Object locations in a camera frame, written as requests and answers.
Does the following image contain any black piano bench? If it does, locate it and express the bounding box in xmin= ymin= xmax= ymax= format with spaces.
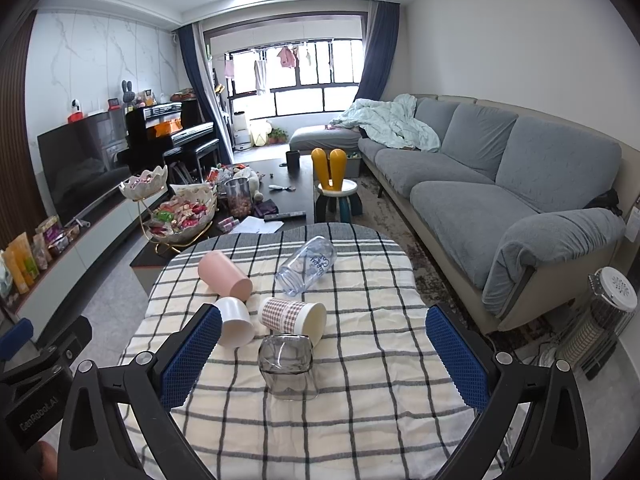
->
xmin=164 ymin=139 xmax=221 ymax=183

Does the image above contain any glass jar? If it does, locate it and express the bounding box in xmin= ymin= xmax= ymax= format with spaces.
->
xmin=225 ymin=177 xmax=253 ymax=220

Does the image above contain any white electric heater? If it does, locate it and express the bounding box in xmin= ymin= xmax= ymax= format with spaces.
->
xmin=554 ymin=266 xmax=639 ymax=382

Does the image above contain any checkered paper cup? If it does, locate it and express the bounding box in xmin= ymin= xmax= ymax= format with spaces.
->
xmin=258 ymin=296 xmax=328 ymax=350

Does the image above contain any blue curtain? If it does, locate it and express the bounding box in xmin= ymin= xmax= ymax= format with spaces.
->
xmin=355 ymin=2 xmax=401 ymax=105
xmin=177 ymin=23 xmax=224 ymax=128

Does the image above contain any white hanging garment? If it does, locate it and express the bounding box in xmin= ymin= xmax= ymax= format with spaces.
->
xmin=253 ymin=59 xmax=270 ymax=96

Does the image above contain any clear plastic cup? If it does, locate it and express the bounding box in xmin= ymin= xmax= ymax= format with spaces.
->
xmin=276 ymin=235 xmax=338 ymax=296

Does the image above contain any black bag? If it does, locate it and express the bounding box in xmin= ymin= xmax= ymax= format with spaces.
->
xmin=584 ymin=188 xmax=624 ymax=222

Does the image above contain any white air purifier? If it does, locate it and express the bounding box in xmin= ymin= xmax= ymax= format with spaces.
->
xmin=231 ymin=111 xmax=251 ymax=150

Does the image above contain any flat screen television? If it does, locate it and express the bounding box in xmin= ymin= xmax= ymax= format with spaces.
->
xmin=37 ymin=110 xmax=129 ymax=224

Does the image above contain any row of snack packets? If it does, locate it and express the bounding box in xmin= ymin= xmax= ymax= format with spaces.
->
xmin=0 ymin=214 xmax=82 ymax=297

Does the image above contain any tiered shell snack stand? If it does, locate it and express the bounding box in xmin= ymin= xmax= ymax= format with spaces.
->
xmin=118 ymin=164 xmax=219 ymax=257

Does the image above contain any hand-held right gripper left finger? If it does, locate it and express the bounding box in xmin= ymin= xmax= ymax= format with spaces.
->
xmin=56 ymin=303 xmax=223 ymax=480

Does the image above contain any grey transparent glass cup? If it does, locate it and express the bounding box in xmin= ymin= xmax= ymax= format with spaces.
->
xmin=257 ymin=333 xmax=320 ymax=401

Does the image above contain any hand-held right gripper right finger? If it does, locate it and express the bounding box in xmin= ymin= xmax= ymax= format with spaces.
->
xmin=425 ymin=302 xmax=587 ymax=480

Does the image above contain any pink cup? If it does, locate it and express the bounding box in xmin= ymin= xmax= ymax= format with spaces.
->
xmin=197 ymin=251 xmax=254 ymax=303

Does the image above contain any dark coffee table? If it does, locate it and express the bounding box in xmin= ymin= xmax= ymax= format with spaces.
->
xmin=130 ymin=157 xmax=322 ymax=285

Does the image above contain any grey sofa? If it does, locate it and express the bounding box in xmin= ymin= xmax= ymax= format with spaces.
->
xmin=290 ymin=94 xmax=635 ymax=335

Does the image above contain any checked tablecloth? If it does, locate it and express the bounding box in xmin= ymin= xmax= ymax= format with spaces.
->
xmin=118 ymin=224 xmax=507 ymax=480

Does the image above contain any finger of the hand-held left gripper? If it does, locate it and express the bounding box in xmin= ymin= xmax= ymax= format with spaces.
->
xmin=30 ymin=316 xmax=94 ymax=377
xmin=0 ymin=319 xmax=35 ymax=362

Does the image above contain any white cup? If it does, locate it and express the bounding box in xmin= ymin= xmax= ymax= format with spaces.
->
xmin=215 ymin=296 xmax=256 ymax=349

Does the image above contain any light blue blanket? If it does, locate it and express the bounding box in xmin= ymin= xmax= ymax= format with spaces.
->
xmin=328 ymin=94 xmax=442 ymax=154

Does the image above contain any black upright piano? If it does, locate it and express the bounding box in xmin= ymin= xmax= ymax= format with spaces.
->
xmin=124 ymin=100 xmax=221 ymax=182

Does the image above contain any person's left hand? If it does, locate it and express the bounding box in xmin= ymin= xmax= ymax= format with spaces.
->
xmin=39 ymin=441 xmax=59 ymax=477

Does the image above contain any yellow-eared child stool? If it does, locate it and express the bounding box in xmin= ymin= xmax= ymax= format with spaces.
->
xmin=311 ymin=147 xmax=364 ymax=224

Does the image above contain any white paper sheet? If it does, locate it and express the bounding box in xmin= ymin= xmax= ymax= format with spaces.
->
xmin=232 ymin=217 xmax=287 ymax=235

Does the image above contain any low television cabinet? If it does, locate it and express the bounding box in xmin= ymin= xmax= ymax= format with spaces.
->
xmin=0 ymin=195 xmax=151 ymax=322

